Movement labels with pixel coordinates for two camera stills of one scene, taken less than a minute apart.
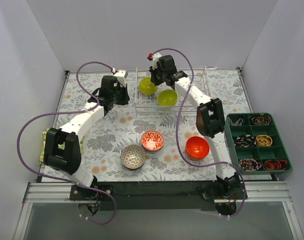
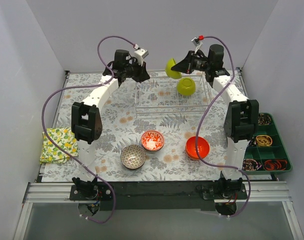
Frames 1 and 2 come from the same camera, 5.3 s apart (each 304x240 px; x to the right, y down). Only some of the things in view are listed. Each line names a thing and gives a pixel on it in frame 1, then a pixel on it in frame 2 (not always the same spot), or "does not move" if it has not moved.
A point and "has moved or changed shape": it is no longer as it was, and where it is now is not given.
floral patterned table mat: x=153 y=137 does not move
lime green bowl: x=167 y=97 has moved or changed shape
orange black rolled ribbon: x=275 y=165 does not move
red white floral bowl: x=152 y=141 does not move
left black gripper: x=122 y=95 → x=136 y=70
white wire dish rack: x=152 y=100 does not move
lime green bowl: x=147 y=86 has moved or changed shape
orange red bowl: x=197 y=147 does not move
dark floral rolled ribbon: x=249 y=165 does not move
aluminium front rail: x=257 y=191 does not move
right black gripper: x=154 y=76 → x=189 y=62
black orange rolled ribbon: x=260 y=119 does not move
